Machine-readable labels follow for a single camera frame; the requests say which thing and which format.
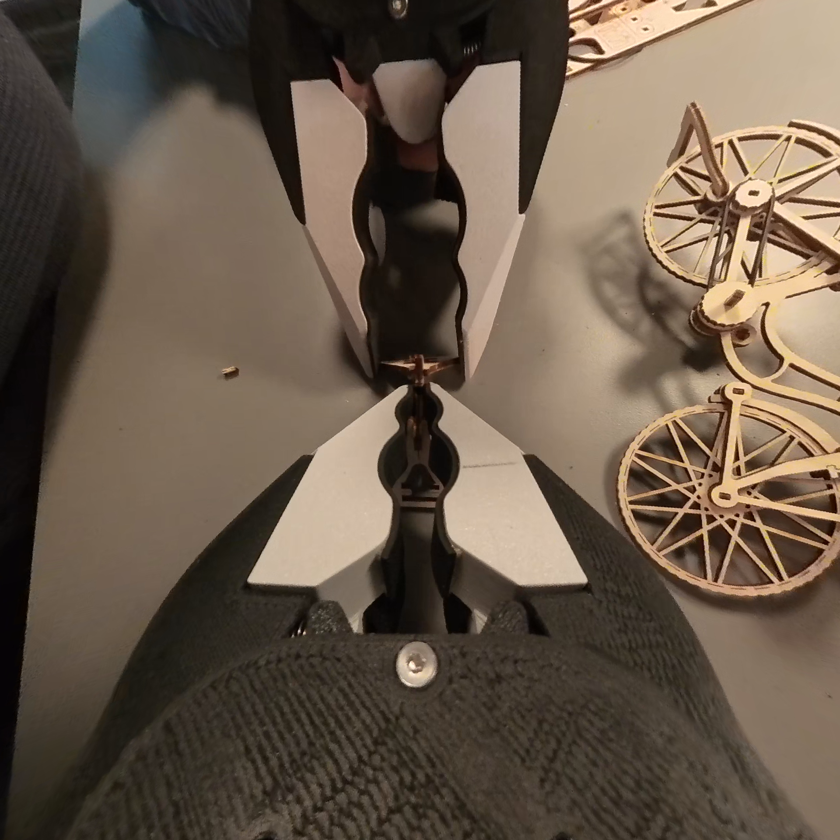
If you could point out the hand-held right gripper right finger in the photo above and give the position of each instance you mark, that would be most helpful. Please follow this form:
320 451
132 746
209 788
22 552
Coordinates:
518 525

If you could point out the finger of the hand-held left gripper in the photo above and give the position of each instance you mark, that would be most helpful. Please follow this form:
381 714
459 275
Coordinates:
492 164
328 164

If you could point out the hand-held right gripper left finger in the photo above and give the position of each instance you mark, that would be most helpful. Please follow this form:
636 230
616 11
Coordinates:
315 525

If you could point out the wooden parts sheet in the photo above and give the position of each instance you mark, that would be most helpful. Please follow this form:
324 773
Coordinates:
656 19
590 62

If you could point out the wooden bicycle model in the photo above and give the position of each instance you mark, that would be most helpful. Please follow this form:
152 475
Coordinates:
722 485

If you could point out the person's left hand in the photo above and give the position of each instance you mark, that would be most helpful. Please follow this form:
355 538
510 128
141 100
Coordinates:
358 92

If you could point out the person's upper body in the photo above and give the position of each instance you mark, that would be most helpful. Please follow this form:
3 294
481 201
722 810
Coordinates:
33 229

